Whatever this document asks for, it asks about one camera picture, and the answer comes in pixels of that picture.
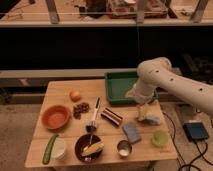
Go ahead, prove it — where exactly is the dark brown bowl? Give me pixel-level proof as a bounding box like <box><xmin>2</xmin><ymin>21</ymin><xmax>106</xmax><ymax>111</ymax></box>
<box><xmin>75</xmin><ymin>134</ymin><xmax>101</xmax><ymax>163</ymax></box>

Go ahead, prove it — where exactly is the bunch of brown grapes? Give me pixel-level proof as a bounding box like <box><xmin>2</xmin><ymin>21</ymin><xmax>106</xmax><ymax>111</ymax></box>
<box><xmin>73</xmin><ymin>102</ymin><xmax>90</xmax><ymax>119</ymax></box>

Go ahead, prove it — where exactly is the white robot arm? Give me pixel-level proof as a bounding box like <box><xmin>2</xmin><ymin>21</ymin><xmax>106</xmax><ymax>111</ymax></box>
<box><xmin>126</xmin><ymin>57</ymin><xmax>213</xmax><ymax>118</ymax></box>

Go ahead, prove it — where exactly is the small metal cup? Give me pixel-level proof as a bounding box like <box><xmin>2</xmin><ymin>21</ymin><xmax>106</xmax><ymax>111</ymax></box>
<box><xmin>117</xmin><ymin>140</ymin><xmax>132</xmax><ymax>157</ymax></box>

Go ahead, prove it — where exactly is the crumpled grey cloth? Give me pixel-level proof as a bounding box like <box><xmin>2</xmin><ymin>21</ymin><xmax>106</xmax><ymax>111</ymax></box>
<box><xmin>137</xmin><ymin>114</ymin><xmax>161</xmax><ymax>125</ymax></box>

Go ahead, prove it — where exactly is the green plastic tray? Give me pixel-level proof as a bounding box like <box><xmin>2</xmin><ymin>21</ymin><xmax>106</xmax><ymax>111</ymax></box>
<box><xmin>104</xmin><ymin>69</ymin><xmax>159</xmax><ymax>106</ymax></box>

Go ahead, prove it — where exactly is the light green cup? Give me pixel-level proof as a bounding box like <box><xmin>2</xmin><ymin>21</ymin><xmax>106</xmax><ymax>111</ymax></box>
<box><xmin>151</xmin><ymin>130</ymin><xmax>168</xmax><ymax>148</ymax></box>

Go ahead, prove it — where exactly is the green cucumber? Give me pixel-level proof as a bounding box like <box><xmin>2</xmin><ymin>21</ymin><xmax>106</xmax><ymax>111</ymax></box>
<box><xmin>42</xmin><ymin>134</ymin><xmax>59</xmax><ymax>165</ymax></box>

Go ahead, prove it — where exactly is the orange plastic bowl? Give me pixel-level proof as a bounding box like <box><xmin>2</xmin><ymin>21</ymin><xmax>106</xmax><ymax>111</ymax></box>
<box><xmin>41</xmin><ymin>105</ymin><xmax>71</xmax><ymax>130</ymax></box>

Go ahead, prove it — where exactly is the white plastic cup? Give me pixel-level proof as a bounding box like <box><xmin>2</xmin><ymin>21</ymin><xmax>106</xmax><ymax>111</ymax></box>
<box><xmin>51</xmin><ymin>138</ymin><xmax>66</xmax><ymax>160</ymax></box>

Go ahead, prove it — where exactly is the blue sponge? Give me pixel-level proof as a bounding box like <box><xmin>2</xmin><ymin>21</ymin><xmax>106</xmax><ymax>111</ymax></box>
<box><xmin>122</xmin><ymin>122</ymin><xmax>141</xmax><ymax>144</ymax></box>

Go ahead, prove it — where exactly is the orange fruit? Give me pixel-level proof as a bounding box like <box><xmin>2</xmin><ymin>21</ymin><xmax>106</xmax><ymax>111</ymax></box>
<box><xmin>69</xmin><ymin>91</ymin><xmax>81</xmax><ymax>102</ymax></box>

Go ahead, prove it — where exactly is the black box on floor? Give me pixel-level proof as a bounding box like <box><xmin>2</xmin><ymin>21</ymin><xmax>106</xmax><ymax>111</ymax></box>
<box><xmin>183</xmin><ymin>122</ymin><xmax>209</xmax><ymax>142</ymax></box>

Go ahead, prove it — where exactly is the metal spoon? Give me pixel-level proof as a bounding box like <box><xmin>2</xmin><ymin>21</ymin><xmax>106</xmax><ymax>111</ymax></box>
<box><xmin>84</xmin><ymin>133</ymin><xmax>93</xmax><ymax>162</ymax></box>

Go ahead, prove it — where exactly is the yellow corn cob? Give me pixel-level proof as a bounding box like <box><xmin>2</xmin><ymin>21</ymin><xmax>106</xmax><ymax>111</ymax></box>
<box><xmin>82</xmin><ymin>141</ymin><xmax>104</xmax><ymax>156</ymax></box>

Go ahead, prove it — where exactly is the black cable on floor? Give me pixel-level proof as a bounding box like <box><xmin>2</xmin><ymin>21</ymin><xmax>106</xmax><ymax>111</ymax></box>
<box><xmin>162</xmin><ymin>110</ymin><xmax>213</xmax><ymax>171</ymax></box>

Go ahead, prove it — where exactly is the striped brown whiteboard eraser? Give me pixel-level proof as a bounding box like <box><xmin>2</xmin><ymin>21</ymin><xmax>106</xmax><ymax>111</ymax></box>
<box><xmin>101</xmin><ymin>108</ymin><xmax>123</xmax><ymax>127</ymax></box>

